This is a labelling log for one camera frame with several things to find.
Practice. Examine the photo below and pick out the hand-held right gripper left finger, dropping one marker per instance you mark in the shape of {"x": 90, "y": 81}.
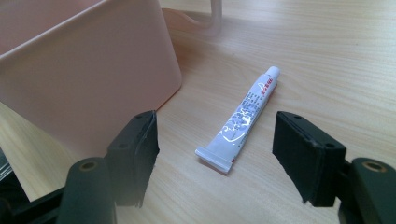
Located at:
{"x": 134, "y": 161}

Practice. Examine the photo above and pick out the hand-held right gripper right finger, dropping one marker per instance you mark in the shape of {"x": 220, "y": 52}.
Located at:
{"x": 306, "y": 158}

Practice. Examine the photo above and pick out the white ointment tube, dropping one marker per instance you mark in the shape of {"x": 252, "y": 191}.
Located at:
{"x": 241, "y": 121}

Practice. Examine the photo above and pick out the pink plastic storage box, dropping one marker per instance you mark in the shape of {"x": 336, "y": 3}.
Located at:
{"x": 84, "y": 71}

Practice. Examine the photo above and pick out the pink plastic container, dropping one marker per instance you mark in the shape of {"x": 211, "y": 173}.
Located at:
{"x": 199, "y": 17}

